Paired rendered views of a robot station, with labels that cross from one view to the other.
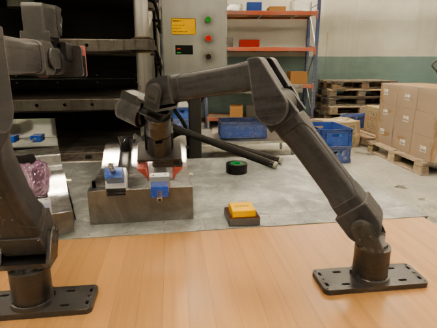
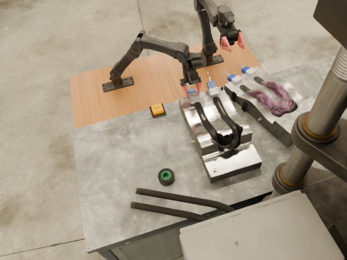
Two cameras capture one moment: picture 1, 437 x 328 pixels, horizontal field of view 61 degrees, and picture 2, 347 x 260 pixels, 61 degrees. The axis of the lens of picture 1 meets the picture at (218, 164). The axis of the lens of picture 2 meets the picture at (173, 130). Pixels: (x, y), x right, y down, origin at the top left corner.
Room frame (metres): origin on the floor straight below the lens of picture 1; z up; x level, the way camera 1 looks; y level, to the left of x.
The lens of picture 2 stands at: (1.99, -0.03, 2.11)
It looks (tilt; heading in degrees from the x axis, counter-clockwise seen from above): 54 degrees down; 178
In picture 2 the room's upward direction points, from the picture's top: 8 degrees counter-clockwise
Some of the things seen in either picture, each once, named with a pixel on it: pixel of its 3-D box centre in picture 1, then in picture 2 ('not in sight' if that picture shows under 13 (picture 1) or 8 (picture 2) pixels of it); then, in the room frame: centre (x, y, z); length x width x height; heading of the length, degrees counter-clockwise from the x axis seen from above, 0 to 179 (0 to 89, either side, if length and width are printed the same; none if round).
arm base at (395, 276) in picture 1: (370, 261); (116, 80); (0.61, -0.28, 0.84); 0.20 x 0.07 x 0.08; 97
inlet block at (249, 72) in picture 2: not in sight; (245, 69); (0.72, 0.50, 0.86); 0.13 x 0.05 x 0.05; 25
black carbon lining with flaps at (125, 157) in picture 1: (141, 155); (218, 119); (1.11, 0.24, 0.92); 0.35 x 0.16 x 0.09; 8
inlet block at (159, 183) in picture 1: (159, 191); (191, 91); (0.86, 0.15, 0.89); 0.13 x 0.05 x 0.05; 8
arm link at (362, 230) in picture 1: (369, 229); (115, 72); (0.62, -0.27, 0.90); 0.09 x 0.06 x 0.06; 154
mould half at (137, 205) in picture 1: (145, 169); (217, 128); (1.12, 0.23, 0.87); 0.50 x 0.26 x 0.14; 8
